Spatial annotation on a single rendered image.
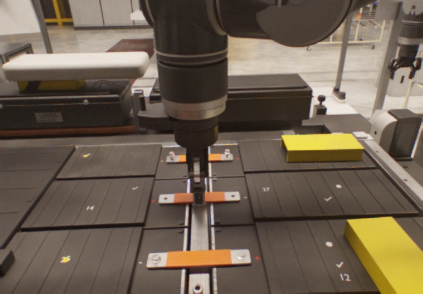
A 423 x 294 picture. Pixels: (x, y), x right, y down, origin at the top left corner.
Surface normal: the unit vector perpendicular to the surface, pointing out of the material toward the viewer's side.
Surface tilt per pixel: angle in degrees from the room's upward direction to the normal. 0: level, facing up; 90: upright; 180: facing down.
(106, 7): 90
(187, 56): 90
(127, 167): 0
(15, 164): 0
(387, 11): 90
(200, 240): 0
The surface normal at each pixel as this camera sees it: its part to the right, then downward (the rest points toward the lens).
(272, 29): -0.49, 0.49
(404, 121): 0.03, 0.46
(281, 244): -0.02, -0.89
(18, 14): 0.45, 0.40
